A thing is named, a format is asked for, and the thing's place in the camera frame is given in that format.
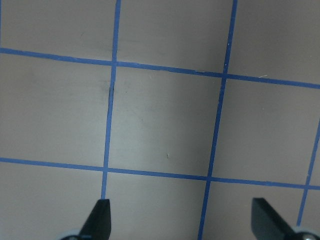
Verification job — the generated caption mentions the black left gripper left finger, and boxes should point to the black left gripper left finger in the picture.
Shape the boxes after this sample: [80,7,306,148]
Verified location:
[78,199,112,240]

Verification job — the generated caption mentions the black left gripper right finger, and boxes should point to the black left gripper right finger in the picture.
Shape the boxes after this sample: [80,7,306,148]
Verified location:
[251,198,296,240]

